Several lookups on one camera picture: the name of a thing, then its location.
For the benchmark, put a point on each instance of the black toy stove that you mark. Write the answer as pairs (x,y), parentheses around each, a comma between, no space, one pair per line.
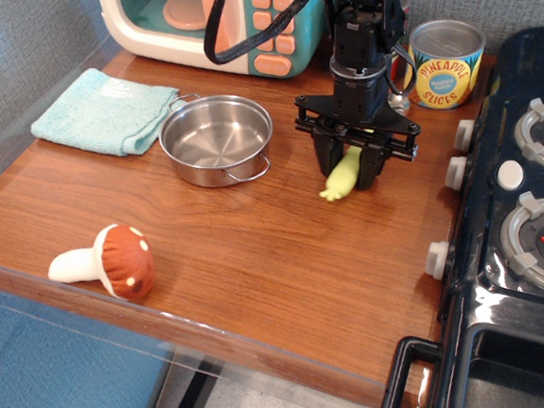
(490,353)

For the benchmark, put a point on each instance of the pineapple slices can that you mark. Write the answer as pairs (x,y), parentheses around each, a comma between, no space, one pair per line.
(447,56)

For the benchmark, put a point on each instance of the spoon with yellow handle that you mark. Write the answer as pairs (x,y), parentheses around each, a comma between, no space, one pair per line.
(344,176)

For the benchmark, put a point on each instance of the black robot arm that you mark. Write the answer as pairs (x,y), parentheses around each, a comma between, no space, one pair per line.
(366,35)

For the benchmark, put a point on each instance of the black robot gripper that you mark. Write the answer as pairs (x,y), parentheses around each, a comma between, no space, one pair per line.
(358,113)

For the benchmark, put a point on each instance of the plush brown mushroom toy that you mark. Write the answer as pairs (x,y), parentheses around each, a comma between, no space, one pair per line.
(120,257)

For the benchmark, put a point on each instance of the light blue folded cloth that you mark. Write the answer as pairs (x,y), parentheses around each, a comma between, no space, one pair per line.
(105,115)

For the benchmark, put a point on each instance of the small stainless steel pot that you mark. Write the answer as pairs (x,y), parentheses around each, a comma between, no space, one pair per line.
(217,141)

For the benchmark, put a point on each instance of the clear acrylic table guard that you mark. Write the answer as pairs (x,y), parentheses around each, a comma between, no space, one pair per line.
(66,347)

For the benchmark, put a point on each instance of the tomato sauce can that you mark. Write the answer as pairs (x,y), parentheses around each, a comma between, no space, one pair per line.
(395,58)

